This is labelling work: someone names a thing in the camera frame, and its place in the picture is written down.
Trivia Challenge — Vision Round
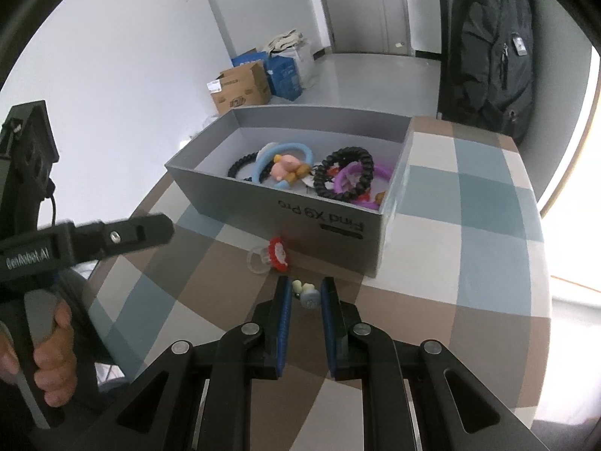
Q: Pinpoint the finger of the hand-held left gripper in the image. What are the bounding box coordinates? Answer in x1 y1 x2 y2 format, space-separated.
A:
70 212 176 265

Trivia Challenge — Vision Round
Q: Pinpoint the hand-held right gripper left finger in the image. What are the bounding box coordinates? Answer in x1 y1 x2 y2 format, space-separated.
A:
96 275 294 451

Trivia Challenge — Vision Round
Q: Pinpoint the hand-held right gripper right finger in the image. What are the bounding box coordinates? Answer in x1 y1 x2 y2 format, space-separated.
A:
320 275 537 451

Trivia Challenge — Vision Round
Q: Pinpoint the small grey blue charm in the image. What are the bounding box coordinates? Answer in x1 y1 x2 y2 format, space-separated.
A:
291 280 322 311

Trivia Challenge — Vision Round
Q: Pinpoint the grey cardboard box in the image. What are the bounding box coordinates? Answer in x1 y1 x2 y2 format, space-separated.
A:
164 106 414 279

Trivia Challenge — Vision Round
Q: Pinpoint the black coil hair tie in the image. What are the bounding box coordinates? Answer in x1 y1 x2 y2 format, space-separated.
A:
312 147 375 203
227 149 264 182

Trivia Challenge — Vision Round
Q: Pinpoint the purple ring bracelet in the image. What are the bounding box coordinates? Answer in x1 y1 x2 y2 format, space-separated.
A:
334 162 393 210

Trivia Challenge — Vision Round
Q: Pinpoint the pink figure charm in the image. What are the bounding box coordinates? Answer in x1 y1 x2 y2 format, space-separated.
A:
269 152 311 189

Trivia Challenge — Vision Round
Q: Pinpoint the light blue ring bracelet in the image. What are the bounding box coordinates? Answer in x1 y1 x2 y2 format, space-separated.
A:
251 140 315 185

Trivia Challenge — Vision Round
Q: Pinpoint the person's left hand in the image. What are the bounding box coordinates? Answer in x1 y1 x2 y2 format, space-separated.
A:
0 300 79 409

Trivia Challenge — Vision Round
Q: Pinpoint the red and white hair clip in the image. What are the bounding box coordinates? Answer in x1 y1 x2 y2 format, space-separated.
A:
247 237 290 276

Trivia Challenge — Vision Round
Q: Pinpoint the checked tablecloth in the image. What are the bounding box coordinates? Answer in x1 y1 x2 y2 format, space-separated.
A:
86 115 553 433

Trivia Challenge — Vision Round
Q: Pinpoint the brown cardboard carton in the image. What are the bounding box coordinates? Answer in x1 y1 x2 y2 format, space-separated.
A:
205 61 272 115

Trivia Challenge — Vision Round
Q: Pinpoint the blue cardboard carton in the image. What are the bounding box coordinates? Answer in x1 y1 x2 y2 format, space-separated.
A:
231 49 302 101

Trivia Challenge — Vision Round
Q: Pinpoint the white bag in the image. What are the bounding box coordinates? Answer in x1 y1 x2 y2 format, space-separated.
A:
262 30 315 89

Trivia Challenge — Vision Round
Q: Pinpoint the black backpack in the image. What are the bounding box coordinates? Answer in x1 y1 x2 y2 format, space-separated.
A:
452 0 536 144

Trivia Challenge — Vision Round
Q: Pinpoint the grey door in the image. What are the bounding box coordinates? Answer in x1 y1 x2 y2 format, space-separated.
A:
312 0 415 55

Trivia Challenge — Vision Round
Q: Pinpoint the black rack post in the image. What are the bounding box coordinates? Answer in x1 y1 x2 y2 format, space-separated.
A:
436 0 460 121

